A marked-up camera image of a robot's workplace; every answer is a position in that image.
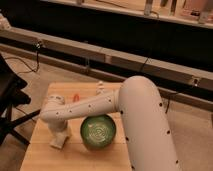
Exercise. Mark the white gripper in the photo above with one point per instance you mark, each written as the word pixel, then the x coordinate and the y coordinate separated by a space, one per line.
pixel 59 129

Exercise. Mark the white sponge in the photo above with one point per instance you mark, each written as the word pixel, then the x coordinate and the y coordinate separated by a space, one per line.
pixel 59 140

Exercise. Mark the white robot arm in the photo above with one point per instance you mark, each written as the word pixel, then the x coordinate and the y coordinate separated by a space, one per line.
pixel 150 143

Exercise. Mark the small orange object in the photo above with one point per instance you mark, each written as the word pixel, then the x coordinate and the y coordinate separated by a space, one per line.
pixel 76 97

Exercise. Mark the green glass bowl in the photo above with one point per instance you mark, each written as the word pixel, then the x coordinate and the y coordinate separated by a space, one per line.
pixel 98 132

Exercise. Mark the black office chair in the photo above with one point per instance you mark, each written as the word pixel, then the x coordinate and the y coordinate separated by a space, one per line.
pixel 11 95

